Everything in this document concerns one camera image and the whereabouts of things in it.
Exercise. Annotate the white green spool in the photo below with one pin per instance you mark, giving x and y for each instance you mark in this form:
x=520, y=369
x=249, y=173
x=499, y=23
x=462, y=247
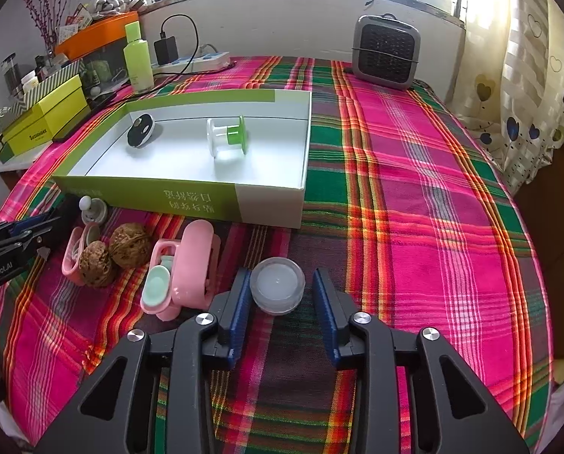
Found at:
x=225, y=137

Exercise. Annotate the black power adapter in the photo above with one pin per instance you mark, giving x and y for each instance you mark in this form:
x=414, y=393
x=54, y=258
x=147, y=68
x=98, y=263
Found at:
x=167, y=48

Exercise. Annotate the dark glass tank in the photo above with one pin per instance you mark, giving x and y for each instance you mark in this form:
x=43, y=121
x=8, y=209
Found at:
x=107, y=66

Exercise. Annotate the grey space heater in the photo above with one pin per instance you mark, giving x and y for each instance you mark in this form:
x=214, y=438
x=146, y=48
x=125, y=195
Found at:
x=386, y=54

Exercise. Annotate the black white round device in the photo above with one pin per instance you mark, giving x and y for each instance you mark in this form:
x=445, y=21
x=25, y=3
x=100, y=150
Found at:
x=140, y=131

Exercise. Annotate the grey chevron box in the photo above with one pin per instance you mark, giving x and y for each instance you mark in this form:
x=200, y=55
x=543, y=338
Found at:
x=50, y=80

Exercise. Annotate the white grey ball mount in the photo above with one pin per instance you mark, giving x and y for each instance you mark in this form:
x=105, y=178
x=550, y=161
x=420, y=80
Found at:
x=93, y=210

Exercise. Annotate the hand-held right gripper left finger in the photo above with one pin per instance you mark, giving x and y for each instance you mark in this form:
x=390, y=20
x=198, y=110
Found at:
x=242, y=321

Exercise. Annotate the yellow green cardboard box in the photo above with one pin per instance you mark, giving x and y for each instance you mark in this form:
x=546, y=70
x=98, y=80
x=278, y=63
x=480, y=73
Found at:
x=45, y=113

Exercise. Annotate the white green cardboard box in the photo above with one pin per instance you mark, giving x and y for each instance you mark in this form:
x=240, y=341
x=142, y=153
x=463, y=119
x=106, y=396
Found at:
x=168, y=168

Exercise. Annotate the pink green plaid blanket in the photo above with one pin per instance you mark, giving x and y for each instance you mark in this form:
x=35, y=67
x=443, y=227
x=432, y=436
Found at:
x=404, y=198

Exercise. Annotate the black jar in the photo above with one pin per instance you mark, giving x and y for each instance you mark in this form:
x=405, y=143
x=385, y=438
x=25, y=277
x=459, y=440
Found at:
x=13, y=75

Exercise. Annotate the patterned cream curtain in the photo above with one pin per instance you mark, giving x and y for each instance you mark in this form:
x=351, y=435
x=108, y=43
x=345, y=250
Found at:
x=523, y=80

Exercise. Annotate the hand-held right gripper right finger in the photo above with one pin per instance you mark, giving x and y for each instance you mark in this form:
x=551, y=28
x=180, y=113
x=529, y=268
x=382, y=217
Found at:
x=325, y=321

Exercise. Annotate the orange storage lid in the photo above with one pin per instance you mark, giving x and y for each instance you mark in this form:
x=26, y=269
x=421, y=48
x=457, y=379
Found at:
x=97, y=33

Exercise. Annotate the red flower branches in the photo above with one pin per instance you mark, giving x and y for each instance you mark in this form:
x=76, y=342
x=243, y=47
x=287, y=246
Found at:
x=38, y=9

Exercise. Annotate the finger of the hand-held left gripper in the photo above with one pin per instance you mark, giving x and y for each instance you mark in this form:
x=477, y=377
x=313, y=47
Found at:
x=33, y=225
x=21, y=248

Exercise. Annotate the clear round plastic container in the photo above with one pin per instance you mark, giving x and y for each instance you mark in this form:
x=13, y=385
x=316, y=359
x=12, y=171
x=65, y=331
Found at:
x=277, y=283

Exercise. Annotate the small pink clip white insert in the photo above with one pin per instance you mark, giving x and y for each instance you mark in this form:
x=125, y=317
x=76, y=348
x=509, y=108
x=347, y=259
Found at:
x=70, y=265

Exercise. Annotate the large pink clip mint pad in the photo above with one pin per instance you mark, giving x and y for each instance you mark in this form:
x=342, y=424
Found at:
x=194, y=265

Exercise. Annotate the green plastic bottle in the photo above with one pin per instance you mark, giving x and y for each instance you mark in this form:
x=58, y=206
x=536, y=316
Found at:
x=139, y=61

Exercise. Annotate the brown walnut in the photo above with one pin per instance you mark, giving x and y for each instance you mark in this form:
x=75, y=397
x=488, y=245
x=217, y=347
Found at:
x=96, y=265
x=130, y=246

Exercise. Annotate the white blue power strip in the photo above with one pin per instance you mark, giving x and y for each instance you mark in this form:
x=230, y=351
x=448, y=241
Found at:
x=206, y=60

